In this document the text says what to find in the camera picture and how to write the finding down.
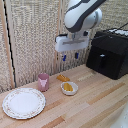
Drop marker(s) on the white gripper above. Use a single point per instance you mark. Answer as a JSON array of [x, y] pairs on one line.
[[71, 42]]

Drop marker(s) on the white floral rim plate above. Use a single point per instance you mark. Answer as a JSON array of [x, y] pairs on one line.
[[23, 103]]

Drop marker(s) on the black box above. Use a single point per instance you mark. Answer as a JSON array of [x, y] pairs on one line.
[[108, 55]]

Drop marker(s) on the white device with buttons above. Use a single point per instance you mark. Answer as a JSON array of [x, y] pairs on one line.
[[120, 32]]

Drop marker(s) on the small white bowl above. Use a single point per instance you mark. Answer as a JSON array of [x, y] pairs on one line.
[[69, 92]]

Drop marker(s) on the pink mug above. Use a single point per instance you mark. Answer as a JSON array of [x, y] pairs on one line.
[[43, 83]]

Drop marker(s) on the wooden screen post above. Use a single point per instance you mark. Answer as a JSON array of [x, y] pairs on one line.
[[7, 43], [62, 20]]

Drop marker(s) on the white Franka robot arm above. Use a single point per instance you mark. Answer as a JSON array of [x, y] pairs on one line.
[[80, 16]]

